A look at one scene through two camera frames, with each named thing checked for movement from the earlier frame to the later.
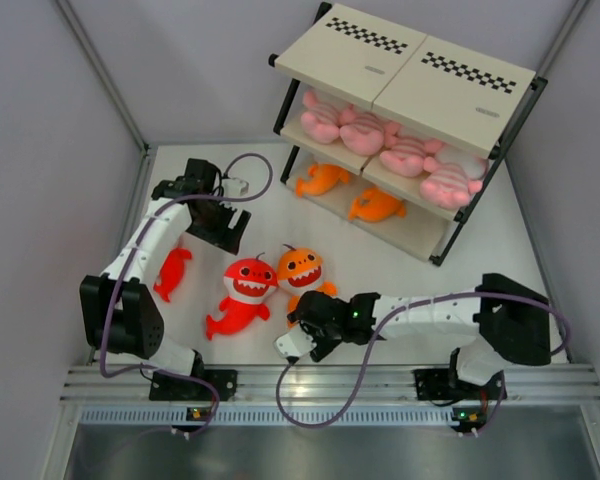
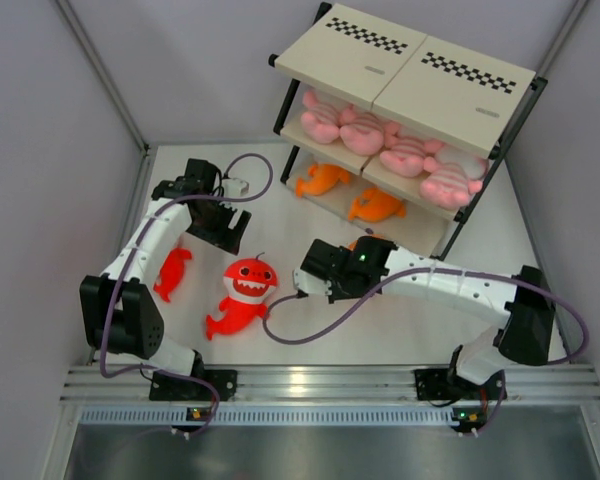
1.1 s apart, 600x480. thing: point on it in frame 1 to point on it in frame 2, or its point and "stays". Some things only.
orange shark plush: [376, 205] stays
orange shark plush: [299, 272] to [353, 244]
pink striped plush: [361, 131] stays
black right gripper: [324, 346] to [337, 293]
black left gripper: [215, 237] stays
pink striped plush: [320, 119] stays
